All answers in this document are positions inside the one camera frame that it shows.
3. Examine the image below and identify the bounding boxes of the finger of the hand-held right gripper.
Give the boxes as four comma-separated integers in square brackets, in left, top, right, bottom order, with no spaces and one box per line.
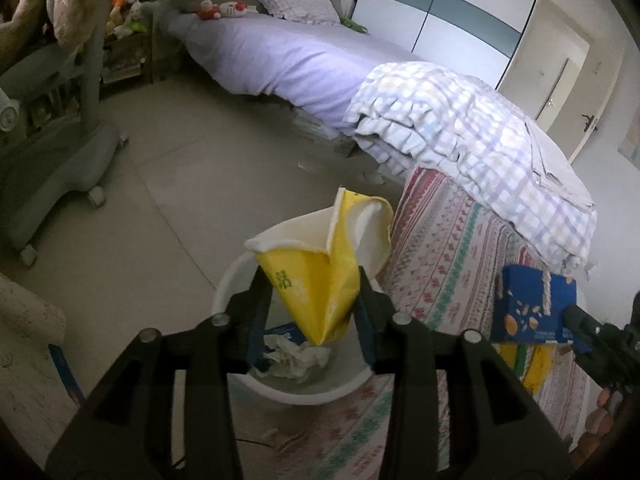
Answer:
[562,305,608,346]

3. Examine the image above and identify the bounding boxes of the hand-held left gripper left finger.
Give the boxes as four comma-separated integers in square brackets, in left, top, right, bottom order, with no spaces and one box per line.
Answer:
[45,265,275,480]

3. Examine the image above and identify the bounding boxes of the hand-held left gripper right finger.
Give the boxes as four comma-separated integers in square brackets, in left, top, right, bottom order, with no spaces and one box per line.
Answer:
[352,265,573,480]

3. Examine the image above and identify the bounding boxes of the blue and white wrapper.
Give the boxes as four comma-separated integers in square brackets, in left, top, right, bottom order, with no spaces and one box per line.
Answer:
[262,322,308,348]

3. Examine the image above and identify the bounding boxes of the white tissue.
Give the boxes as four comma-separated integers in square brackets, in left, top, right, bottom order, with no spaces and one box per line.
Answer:
[250,335,333,383]

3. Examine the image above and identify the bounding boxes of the blue snack box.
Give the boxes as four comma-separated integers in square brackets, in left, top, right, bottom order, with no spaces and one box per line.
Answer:
[490,265,578,346]

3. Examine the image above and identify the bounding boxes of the yellow tissue packet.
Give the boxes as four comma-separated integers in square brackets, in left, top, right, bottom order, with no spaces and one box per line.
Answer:
[245,187,396,346]

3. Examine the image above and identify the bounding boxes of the white plastic bin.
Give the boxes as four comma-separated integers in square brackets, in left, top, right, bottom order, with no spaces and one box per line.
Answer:
[212,215,396,406]

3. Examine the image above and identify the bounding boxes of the person's right hand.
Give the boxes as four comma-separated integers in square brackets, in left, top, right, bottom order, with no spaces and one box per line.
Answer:
[570,387,618,466]

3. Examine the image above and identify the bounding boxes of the striped patterned blanket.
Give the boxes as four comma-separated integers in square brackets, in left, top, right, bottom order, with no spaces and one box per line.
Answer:
[235,167,601,480]

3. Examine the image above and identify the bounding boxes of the folded grey cloth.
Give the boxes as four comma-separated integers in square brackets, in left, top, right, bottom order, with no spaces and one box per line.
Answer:
[524,121,597,207]

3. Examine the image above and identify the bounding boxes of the blue board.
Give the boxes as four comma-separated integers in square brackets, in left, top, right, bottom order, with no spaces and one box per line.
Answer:
[47,342,87,408]

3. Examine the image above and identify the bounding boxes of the plaid ruffled blanket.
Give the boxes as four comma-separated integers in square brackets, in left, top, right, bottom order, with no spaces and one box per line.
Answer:
[345,60,598,273]

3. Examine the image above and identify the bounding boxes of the white door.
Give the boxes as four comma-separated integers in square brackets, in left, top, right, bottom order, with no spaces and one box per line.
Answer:
[536,57,571,122]

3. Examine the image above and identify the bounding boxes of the white cushioned furniture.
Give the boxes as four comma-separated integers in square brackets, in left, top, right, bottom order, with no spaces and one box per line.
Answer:
[0,275,87,461]

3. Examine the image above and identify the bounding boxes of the grey baby chair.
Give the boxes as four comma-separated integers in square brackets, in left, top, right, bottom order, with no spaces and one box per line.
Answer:
[0,0,131,267]

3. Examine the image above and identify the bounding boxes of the toy shelf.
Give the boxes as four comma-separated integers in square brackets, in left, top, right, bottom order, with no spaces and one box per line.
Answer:
[102,0,162,86]

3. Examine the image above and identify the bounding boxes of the white cat plush toy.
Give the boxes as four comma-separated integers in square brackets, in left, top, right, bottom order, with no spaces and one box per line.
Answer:
[220,0,258,18]

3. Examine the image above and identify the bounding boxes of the plaid pillow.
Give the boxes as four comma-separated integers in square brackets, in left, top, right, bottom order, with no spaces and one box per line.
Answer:
[252,0,341,26]

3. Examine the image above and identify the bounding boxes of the white and teal wardrobe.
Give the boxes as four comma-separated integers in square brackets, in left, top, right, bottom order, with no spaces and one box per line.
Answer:
[350,0,543,91]

